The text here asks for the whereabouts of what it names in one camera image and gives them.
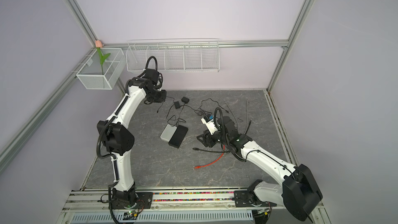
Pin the white wire wall basket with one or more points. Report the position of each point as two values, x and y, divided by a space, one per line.
174 55

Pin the black ribbed network switch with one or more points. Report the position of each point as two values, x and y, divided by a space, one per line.
178 136

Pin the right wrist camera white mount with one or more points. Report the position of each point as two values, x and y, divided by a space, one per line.
208 120

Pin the black power adapter far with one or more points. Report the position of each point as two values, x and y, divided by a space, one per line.
185 100

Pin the artificial pink tulip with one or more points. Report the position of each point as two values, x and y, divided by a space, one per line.
102 57

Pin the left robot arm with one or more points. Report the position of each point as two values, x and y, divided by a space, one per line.
115 141

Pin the black power adapter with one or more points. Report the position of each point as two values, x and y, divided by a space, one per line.
185 100
177 105

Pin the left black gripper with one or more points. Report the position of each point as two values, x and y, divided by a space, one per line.
163 97

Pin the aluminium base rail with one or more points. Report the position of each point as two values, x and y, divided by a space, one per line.
173 206

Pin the white network switch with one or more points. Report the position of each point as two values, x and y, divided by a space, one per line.
168 133

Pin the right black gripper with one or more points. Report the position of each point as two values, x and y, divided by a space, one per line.
208 138

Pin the white mesh box basket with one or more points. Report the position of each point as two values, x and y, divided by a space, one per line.
90 74

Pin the black power adapter near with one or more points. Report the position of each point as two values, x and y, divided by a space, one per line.
177 105

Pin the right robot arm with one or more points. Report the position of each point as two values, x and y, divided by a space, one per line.
296 188

